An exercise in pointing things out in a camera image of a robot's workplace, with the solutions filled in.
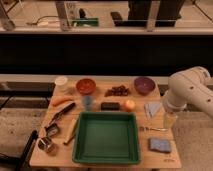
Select green plastic tray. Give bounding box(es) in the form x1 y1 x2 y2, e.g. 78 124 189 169
72 112 140 165

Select light blue folded cloth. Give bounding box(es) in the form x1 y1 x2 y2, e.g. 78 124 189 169
144 101 162 119

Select black metal measuring cup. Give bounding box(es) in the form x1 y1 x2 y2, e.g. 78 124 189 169
45 123 60 137

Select red bowl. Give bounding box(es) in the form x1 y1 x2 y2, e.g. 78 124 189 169
76 78 96 95

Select blue sponge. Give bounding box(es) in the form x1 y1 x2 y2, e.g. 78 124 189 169
149 138 172 153

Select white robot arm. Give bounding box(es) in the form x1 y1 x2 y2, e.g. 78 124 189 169
162 66 213 129

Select white cup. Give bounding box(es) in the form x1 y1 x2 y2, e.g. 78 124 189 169
54 76 68 91

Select bunch of dark grapes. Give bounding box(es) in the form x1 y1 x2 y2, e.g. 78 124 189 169
105 85 130 97

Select blue translucent cup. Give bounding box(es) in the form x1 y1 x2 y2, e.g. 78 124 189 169
82 95 93 111

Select dark brown block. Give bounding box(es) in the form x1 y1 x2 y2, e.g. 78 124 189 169
101 102 120 111

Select black handled knife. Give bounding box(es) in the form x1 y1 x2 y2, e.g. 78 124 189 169
50 102 76 123

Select purple bowl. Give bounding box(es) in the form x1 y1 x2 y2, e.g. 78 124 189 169
134 76 156 96

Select wooden board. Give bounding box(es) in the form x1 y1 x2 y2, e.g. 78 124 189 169
30 79 182 169

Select red yellow apple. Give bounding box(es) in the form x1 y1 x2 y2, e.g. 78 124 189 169
123 100 135 112

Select orange carrot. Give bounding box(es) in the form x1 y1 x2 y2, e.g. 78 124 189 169
52 97 73 107

